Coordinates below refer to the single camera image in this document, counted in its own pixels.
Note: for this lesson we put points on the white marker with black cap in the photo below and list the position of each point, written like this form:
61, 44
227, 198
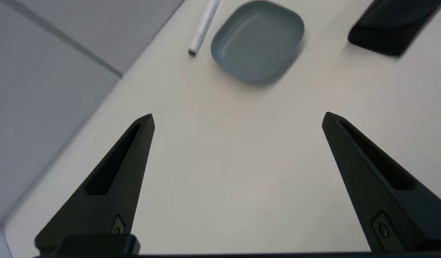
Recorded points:
205, 27

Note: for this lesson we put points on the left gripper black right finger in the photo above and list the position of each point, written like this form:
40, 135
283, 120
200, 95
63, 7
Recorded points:
385, 193

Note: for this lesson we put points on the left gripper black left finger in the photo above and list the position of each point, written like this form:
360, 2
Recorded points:
105, 193

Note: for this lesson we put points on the grey square plate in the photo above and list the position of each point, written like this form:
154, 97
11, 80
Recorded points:
258, 41

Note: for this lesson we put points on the black snap pouch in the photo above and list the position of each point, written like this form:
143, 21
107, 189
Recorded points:
394, 25

